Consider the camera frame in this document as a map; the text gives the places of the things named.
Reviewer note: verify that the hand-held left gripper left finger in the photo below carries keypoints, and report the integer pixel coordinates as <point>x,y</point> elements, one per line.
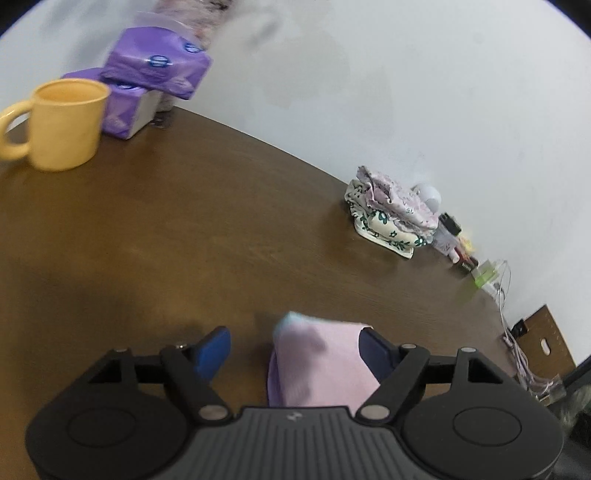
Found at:
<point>214,350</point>

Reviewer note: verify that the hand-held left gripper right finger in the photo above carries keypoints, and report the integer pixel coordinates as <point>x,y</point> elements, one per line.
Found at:
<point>374,355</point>

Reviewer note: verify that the pink and blue mesh vest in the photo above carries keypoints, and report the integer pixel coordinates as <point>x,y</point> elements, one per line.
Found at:
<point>318,364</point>

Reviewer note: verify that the black printed box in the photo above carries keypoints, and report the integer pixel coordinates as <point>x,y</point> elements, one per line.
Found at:
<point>467,266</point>

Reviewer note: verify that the folded cream green-flower cloth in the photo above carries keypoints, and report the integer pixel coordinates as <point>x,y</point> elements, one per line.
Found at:
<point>378,226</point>

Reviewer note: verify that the white and red tube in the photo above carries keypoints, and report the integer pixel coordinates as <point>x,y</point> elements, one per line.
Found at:
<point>457,256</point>

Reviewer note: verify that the white power strip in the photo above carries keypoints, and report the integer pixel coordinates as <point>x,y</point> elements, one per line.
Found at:
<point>489,288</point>

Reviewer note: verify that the green liquid bottle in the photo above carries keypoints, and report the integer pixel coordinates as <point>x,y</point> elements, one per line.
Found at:
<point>487,274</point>

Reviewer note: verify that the yellow cream small item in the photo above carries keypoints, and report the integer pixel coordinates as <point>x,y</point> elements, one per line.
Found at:
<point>468,244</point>

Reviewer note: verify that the black charger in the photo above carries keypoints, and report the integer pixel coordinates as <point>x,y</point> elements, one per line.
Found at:
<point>450,224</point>

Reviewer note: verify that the folded pink floral cloth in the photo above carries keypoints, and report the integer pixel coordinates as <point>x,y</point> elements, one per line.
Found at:
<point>397,198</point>

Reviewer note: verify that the white robot speaker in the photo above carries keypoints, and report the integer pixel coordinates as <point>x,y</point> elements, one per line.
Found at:
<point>429,194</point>

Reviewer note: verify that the brown perforated board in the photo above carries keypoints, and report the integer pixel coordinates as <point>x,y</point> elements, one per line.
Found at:
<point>545,337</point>

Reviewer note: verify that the purple tissue pack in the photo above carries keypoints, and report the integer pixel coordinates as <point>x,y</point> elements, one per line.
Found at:
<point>157,60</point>
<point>124,110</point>

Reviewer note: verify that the yellow mug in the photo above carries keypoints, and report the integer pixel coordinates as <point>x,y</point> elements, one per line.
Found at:
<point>64,124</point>

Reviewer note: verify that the pink mottled vase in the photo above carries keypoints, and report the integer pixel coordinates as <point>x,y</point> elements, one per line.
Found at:
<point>194,11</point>

